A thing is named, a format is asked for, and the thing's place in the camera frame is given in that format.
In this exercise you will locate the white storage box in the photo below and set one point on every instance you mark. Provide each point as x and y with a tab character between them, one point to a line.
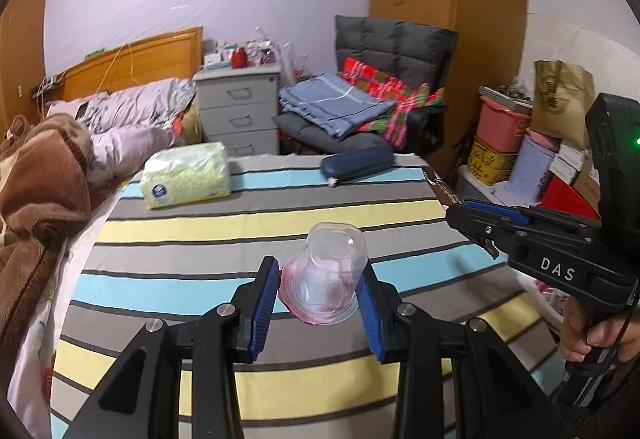
480	189

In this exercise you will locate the grey quilted chair cushion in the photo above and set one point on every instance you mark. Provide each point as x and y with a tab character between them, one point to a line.
395	44

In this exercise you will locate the wooden headboard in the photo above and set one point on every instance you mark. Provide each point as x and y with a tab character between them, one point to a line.
150	59

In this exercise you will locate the navy glasses case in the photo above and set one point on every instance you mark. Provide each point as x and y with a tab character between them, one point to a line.
357	164

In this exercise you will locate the pink plastic bin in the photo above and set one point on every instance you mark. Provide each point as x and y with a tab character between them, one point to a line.
502	126

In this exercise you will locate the tissue pack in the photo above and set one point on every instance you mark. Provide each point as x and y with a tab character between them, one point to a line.
185	174

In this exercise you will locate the striped tablecloth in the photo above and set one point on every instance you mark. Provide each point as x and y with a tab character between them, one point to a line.
200	239

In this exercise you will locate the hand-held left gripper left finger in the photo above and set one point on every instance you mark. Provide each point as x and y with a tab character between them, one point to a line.
264	309

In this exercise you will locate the clear plastic cup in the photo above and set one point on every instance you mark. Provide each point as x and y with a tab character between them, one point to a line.
330	264

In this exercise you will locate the brown plush blanket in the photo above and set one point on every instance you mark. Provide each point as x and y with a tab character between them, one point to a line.
40	199

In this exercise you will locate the tall wooden wardrobe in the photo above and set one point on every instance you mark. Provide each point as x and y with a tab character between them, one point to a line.
480	19

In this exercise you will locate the grey nightstand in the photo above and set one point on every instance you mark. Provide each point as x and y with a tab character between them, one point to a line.
235	109

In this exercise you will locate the small wooden wardrobe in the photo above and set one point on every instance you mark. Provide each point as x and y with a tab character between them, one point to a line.
25	44

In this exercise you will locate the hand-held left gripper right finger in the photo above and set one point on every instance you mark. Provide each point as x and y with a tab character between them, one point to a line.
371	319

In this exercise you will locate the white small box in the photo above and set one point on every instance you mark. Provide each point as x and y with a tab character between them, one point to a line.
565	171
575	154

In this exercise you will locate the red gift box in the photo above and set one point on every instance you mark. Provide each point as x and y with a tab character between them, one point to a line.
565	196

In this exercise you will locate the white plastic bag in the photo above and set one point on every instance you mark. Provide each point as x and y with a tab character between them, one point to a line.
292	64

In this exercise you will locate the power strip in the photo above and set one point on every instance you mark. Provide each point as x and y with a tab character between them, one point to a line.
47	86

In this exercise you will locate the pale blue cylinder box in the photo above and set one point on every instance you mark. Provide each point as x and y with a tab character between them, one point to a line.
530	169

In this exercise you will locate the kraft paper bag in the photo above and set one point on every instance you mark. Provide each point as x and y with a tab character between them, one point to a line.
560	104

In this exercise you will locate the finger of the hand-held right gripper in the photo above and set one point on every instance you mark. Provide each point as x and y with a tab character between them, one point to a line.
480	229
505	215

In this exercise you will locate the red plaid blanket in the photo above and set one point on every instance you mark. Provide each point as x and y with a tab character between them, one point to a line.
390	89

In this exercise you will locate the black chair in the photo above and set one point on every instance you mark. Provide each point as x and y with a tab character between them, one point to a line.
430	129

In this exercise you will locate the person's right hand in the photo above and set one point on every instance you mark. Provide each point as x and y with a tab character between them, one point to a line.
575	334

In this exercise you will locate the yellow patterned box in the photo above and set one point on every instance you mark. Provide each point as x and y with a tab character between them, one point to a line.
490	161

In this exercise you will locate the pale purple duvet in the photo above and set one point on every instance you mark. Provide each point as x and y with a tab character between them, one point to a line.
140	104

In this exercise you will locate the brown cardboard box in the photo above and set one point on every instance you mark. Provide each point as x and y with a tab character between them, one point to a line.
587	184

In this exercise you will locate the blue folded cloth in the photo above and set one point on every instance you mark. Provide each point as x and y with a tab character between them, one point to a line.
330	104

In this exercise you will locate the flat patterned box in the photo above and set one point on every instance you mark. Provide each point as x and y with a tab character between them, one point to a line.
505	96

